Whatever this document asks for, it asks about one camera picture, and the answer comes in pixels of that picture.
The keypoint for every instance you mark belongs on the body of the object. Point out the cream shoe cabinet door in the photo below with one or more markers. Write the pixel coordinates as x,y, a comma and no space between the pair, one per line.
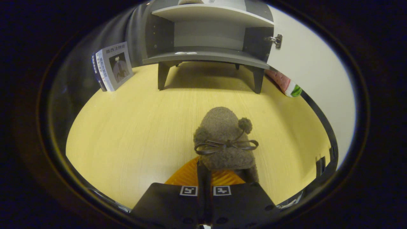
318,63

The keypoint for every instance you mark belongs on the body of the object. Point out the dark blue book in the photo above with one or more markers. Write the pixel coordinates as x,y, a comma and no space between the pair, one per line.
96,73

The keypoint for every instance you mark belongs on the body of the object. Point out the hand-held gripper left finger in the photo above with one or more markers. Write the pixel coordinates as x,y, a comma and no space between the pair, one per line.
201,190

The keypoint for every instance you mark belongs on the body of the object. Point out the black backdrop cloth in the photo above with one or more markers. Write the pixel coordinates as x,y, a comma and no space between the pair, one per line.
136,38

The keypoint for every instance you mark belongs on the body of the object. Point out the white cover book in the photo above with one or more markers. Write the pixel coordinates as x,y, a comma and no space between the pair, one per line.
119,65

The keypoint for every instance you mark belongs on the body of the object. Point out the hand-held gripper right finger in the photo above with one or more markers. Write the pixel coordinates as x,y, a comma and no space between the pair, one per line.
241,205

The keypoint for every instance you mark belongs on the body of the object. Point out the metal cabinet hinge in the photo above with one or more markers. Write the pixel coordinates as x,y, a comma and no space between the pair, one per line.
277,40

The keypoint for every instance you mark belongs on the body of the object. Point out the grey shoe cabinet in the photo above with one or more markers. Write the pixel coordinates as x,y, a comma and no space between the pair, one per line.
206,55

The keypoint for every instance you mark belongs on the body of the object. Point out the watermelon slice toy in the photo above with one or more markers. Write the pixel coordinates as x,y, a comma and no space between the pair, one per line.
286,84

